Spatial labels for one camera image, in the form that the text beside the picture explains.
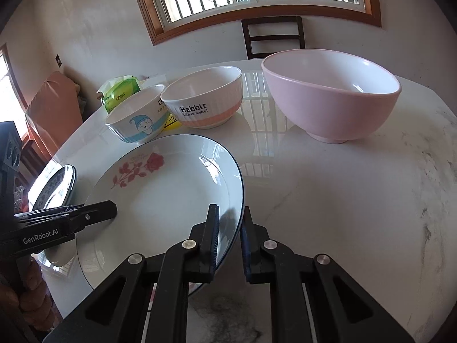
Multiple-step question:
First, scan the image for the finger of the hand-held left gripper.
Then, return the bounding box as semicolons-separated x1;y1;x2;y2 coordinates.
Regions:
14;204;86;220
53;201;118;228

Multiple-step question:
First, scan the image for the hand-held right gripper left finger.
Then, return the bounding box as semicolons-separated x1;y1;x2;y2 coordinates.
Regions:
43;204;221;343

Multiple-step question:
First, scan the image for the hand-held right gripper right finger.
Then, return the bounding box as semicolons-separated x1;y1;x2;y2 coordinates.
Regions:
240;205;416;343

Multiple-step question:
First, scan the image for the blue patterned plate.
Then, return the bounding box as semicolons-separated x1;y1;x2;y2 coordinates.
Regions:
31;164;78;277

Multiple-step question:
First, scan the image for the white plate with red rose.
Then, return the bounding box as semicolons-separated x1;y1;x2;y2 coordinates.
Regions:
76;134;245;295

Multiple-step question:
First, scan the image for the white bowl with blue cartoon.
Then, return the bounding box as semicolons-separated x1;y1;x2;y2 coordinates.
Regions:
105;84;170;144

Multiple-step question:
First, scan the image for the white ribbed bowl pink band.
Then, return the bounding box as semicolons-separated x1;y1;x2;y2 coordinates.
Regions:
160;66;243;129

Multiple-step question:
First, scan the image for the large pink bowl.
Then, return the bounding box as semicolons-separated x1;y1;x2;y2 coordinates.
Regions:
261;49;401;145

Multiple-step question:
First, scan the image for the person's left hand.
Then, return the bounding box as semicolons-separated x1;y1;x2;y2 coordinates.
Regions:
14;255;55;329

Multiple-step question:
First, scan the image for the dark brown slatted chair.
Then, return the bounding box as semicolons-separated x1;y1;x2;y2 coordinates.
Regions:
19;132;54;184

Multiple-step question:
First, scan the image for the pink covered furniture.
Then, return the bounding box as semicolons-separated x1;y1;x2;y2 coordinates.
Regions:
25;71;85;151

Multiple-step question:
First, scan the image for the yellow round warning sticker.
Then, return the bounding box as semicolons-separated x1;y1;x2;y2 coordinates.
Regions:
162;113;183;131

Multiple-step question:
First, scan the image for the green tissue pack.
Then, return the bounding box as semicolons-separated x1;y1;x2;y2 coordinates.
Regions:
97;75;144;113

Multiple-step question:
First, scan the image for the dark wooden chair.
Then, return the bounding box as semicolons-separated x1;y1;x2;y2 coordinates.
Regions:
241;16;306;60

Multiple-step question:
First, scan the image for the bright window with wooden frame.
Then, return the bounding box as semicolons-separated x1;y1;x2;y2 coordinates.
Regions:
0;43;29;122

